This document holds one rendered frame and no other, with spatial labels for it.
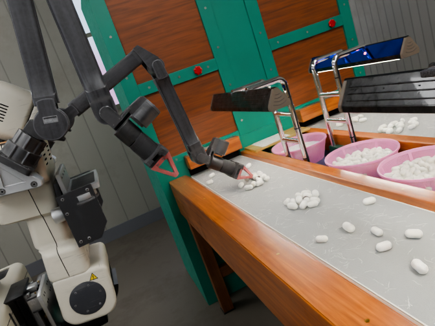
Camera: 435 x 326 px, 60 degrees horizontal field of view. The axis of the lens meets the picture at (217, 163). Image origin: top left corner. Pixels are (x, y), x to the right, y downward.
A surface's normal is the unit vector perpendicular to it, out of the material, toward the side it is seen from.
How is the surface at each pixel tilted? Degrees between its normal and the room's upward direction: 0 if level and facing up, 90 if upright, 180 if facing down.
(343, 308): 0
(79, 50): 90
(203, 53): 90
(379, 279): 0
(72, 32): 90
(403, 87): 58
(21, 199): 90
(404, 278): 0
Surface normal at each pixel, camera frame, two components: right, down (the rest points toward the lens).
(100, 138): 0.33, 0.13
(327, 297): -0.33, -0.91
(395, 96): -0.92, -0.17
